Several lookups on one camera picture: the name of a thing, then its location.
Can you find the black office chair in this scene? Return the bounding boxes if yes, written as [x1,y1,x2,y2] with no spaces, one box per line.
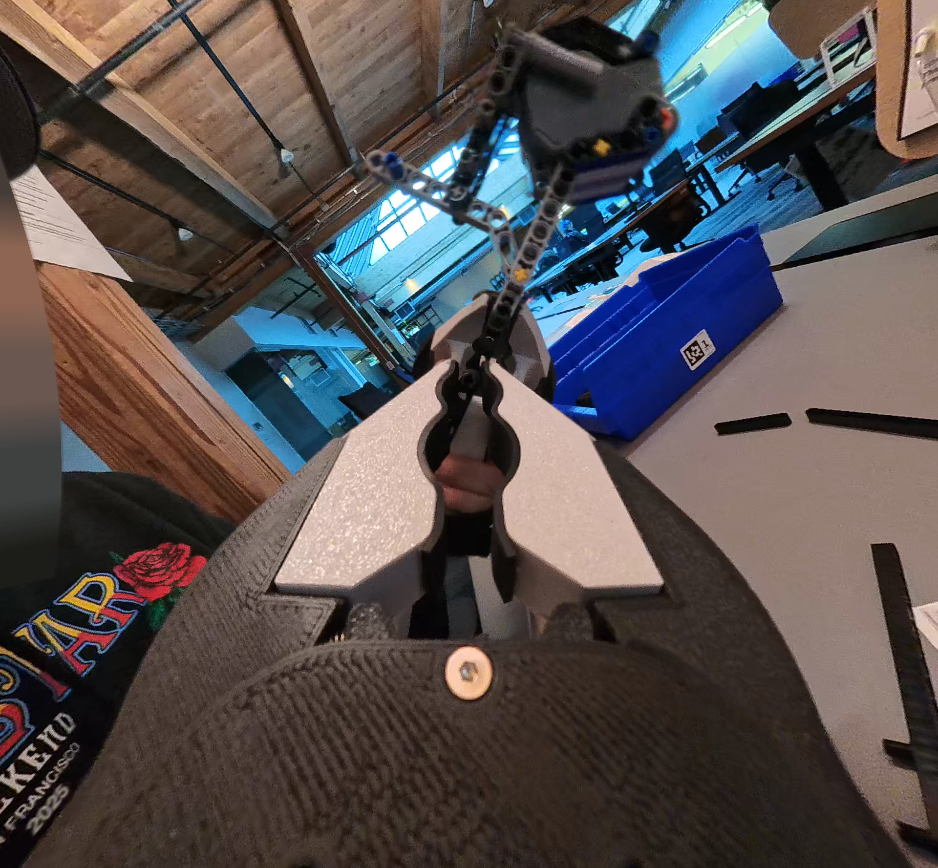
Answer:
[639,148,708,255]

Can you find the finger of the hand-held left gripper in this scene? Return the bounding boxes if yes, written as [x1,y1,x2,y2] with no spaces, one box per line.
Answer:
[504,310,556,404]
[428,293,490,365]

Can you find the blue plastic bin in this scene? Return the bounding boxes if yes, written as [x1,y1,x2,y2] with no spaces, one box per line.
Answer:
[548,280,652,380]
[553,223,784,443]

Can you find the black grey toy brick model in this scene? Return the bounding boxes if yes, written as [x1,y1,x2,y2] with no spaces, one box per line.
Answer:
[364,17,680,407]

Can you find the short black toy beam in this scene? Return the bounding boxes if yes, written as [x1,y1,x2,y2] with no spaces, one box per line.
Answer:
[714,411,793,437]

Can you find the grey desk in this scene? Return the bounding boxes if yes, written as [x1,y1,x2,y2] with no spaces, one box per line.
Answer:
[546,234,938,868]

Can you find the white paper sheet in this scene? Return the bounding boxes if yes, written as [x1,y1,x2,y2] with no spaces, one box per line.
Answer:
[10,165,134,283]

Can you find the metal ceiling pipe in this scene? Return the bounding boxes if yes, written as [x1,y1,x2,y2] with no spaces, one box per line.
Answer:
[73,0,296,94]

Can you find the person's black printed sweatshirt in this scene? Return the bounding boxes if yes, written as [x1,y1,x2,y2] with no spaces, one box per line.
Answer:
[0,471,237,868]

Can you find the person's left hand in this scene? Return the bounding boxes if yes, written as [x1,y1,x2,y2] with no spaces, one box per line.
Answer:
[436,452,508,511]

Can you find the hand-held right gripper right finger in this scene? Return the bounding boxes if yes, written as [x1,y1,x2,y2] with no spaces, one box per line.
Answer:
[481,361,665,602]

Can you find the white poster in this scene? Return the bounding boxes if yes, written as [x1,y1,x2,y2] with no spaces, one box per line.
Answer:
[900,0,938,141]

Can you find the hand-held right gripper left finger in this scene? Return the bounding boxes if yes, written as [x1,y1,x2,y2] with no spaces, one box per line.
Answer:
[275,359,457,599]

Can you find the long black ribbed strip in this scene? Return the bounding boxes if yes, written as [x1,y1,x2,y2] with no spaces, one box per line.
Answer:
[805,407,938,441]
[870,542,938,768]

